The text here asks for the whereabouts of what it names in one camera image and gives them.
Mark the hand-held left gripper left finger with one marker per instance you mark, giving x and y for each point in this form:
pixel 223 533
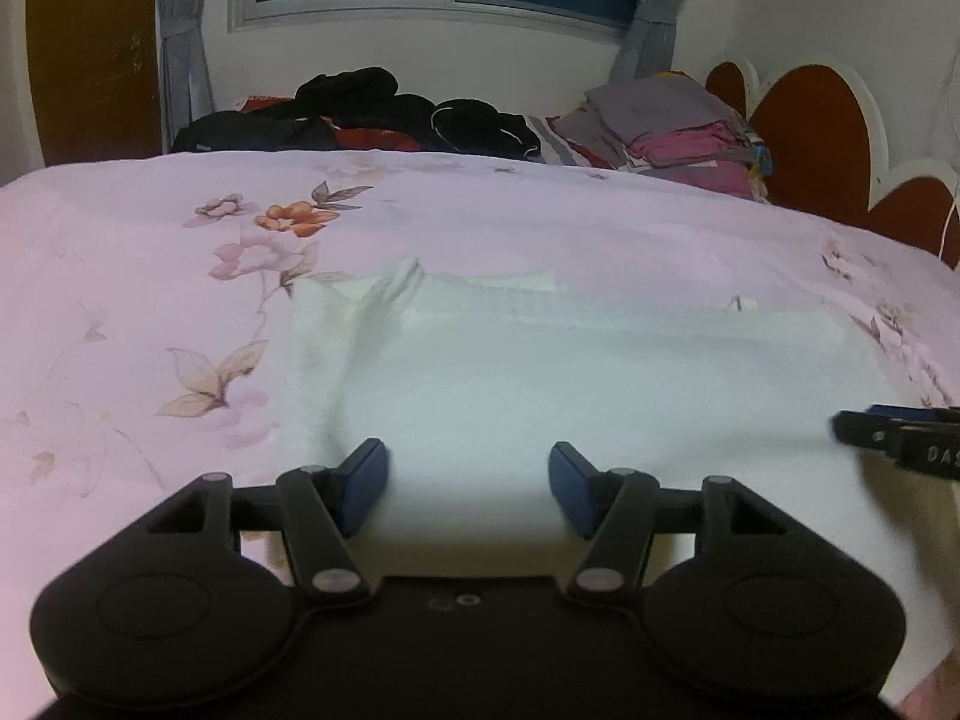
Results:
pixel 364 484

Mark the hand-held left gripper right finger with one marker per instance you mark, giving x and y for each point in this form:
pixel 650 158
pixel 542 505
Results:
pixel 574 491

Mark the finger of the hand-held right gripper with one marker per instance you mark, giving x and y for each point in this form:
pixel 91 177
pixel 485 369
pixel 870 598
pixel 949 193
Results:
pixel 900 410
pixel 911 450

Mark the white knit sweater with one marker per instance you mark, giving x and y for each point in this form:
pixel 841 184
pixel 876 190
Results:
pixel 525 375

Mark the stack of folded clothes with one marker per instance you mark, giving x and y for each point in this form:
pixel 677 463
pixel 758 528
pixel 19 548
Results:
pixel 667 127

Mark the pile of dark clothes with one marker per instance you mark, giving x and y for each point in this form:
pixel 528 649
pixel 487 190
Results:
pixel 360 116

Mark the brown and white headboard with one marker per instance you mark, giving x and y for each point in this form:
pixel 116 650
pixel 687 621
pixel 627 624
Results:
pixel 817 135

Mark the pink floral bed sheet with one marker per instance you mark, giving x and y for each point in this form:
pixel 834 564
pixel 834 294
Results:
pixel 150 277

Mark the striped grey cloth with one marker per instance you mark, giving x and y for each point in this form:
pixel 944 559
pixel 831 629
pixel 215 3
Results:
pixel 566 146

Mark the grey curtain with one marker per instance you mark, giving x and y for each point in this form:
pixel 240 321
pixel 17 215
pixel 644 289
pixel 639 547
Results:
pixel 656 7
pixel 180 52

